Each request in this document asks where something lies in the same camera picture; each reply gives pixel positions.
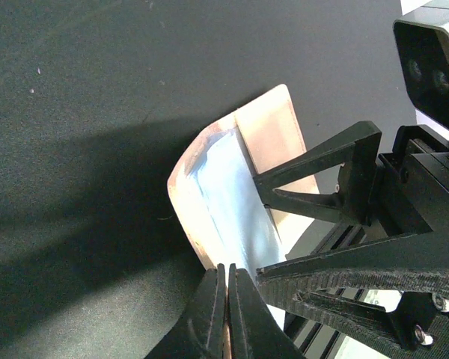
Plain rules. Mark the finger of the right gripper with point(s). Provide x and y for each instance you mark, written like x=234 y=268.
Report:
x=417 y=265
x=331 y=182

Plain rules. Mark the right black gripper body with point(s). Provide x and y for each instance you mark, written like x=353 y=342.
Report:
x=412 y=190

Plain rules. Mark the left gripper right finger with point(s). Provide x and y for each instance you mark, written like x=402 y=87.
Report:
x=254 y=333

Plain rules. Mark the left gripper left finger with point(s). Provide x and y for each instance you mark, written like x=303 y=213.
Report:
x=199 y=332

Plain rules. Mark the blue credit card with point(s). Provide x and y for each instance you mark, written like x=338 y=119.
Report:
x=246 y=234

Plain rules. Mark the beige card holder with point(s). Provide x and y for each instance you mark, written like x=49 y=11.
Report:
x=271 y=134

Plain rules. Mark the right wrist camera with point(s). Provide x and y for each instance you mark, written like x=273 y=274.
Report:
x=422 y=39

